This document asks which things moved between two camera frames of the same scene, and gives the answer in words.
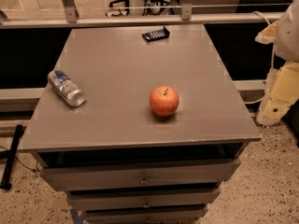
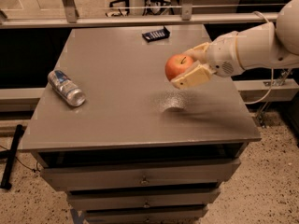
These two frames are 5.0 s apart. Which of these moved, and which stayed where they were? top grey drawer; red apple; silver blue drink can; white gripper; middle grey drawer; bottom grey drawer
Moved: white gripper; red apple
Stayed: top grey drawer; middle grey drawer; bottom grey drawer; silver blue drink can
